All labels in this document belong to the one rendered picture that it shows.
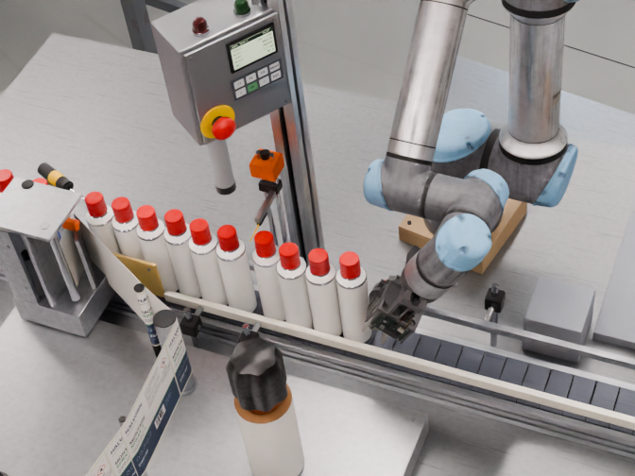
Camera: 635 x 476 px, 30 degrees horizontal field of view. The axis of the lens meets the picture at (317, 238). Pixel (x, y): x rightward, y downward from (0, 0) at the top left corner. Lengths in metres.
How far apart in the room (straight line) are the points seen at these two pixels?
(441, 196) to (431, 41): 0.24
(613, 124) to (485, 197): 0.75
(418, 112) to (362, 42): 2.21
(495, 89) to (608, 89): 1.31
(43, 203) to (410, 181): 0.62
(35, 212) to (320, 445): 0.61
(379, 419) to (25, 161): 1.03
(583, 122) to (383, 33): 1.66
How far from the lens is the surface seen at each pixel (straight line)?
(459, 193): 1.83
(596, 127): 2.52
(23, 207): 2.05
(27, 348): 2.20
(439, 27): 1.86
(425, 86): 1.85
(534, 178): 2.06
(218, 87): 1.80
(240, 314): 2.10
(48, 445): 2.07
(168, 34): 1.77
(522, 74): 1.95
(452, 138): 2.09
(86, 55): 2.84
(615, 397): 2.02
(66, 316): 2.15
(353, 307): 1.99
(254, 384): 1.70
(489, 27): 4.09
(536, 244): 2.28
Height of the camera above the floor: 2.54
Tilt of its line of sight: 48 degrees down
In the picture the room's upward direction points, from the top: 8 degrees counter-clockwise
